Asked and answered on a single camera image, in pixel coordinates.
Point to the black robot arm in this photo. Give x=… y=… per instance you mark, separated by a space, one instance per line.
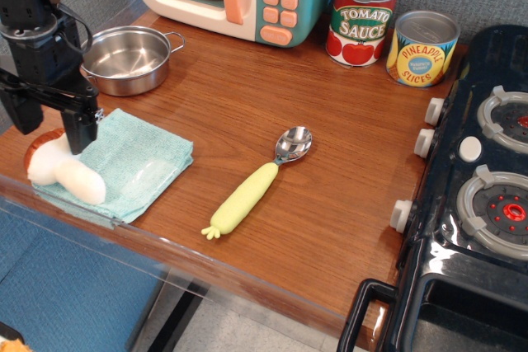
x=33 y=10

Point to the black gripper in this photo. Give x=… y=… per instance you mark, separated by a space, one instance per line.
x=44 y=70

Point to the orange plush object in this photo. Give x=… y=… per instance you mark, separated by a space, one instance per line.
x=12 y=340

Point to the tomato sauce can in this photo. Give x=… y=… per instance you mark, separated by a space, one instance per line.
x=358 y=29

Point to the small steel pot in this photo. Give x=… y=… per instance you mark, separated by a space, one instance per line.
x=130 y=60

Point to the spoon with green handle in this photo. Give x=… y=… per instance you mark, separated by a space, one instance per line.
x=293 y=144

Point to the black toy stove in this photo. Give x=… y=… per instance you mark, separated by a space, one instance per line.
x=462 y=283

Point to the clear acrylic table guard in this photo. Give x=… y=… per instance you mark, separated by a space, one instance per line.
x=68 y=285

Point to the plush white brown mushroom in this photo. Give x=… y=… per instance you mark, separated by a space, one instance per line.
x=49 y=160

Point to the light blue folded cloth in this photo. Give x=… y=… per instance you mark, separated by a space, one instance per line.
x=137 y=161

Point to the pineapple slices can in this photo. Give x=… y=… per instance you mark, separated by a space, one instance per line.
x=422 y=47

